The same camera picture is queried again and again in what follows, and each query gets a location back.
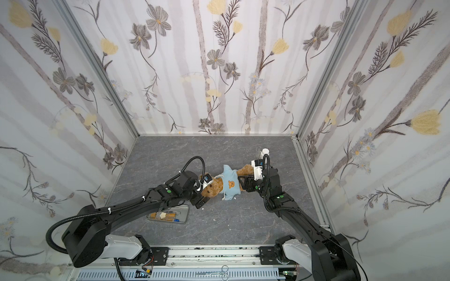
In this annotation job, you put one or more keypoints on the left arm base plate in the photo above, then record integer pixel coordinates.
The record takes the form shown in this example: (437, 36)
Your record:
(156, 256)

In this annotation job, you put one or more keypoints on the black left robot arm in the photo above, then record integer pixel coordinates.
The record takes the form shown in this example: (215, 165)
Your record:
(87, 236)

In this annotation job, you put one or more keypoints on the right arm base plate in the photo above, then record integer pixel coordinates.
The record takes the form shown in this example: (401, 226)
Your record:
(268, 256)

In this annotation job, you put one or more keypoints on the white plastic bottle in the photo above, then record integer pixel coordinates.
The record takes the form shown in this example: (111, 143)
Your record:
(264, 152)

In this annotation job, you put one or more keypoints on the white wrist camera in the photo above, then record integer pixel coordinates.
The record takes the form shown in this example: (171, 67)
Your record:
(206, 180)
(258, 166)

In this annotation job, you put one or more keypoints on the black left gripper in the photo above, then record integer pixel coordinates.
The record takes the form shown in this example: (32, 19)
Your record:
(200, 191)

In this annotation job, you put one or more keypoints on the clear plastic cup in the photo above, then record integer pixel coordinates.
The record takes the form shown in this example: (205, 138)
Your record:
(258, 153)

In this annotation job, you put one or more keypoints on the metal scissors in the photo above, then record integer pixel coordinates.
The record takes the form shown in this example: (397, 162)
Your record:
(223, 273)

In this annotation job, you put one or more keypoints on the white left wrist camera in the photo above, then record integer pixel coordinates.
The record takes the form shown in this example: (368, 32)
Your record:
(206, 180)

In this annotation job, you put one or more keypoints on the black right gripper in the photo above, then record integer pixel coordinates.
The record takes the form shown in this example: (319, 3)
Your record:
(251, 182)

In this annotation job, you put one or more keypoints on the light blue fleece hoodie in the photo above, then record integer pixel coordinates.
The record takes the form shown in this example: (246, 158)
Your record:
(230, 181)

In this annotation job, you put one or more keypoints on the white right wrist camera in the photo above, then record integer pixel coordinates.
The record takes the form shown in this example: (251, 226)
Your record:
(258, 166)

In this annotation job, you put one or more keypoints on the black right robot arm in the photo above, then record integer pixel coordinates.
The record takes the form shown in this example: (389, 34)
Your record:
(327, 256)

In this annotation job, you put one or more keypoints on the brown teddy bear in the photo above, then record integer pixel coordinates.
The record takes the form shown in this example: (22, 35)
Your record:
(216, 187)

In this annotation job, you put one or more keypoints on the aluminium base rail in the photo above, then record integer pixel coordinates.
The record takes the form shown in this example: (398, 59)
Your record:
(184, 261)

